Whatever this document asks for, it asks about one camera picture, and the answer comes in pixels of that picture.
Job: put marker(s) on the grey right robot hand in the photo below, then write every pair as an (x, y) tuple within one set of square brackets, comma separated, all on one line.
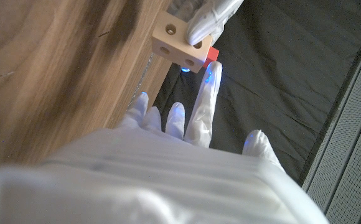
[(152, 180)]

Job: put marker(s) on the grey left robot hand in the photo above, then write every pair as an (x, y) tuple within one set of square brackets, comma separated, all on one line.
[(211, 18)]

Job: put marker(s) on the wooden screw with red head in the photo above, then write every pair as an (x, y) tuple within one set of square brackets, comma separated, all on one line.
[(211, 56)]

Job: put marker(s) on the wooden block with holes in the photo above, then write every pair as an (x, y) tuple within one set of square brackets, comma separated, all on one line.
[(180, 42)]

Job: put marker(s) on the black backdrop curtain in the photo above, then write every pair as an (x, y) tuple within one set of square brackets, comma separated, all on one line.
[(277, 77)]

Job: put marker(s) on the grey tape outline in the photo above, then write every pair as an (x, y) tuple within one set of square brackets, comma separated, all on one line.
[(140, 81)]

